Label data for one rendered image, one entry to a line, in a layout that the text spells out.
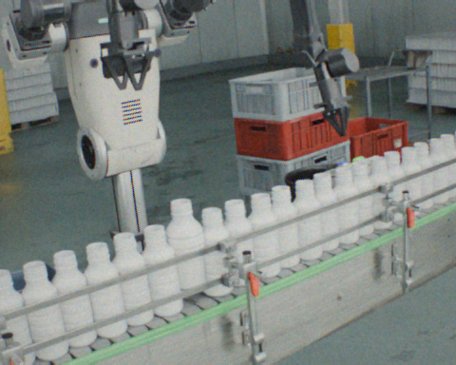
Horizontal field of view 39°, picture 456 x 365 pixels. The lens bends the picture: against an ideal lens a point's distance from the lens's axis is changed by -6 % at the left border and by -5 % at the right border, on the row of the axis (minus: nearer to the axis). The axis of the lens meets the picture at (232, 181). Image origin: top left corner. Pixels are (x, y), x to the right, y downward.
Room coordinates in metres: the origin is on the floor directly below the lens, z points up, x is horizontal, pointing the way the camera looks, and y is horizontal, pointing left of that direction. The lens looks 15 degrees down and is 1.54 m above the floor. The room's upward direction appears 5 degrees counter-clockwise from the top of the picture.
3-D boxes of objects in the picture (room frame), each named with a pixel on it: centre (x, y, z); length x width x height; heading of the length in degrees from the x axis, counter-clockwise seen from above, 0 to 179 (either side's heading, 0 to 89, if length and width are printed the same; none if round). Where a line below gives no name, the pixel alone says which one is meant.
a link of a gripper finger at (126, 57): (1.27, 0.17, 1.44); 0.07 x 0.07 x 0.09; 37
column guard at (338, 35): (11.38, -2.08, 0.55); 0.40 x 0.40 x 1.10; 36
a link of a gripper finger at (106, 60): (1.30, 0.19, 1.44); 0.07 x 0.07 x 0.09; 37
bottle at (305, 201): (1.33, -0.15, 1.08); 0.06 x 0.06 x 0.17
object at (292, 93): (3.91, -0.38, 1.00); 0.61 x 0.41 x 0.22; 133
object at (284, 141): (3.92, -0.39, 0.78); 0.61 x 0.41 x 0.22; 133
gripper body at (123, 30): (1.28, 0.18, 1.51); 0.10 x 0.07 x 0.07; 37
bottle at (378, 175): (1.47, -0.34, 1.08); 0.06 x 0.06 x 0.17
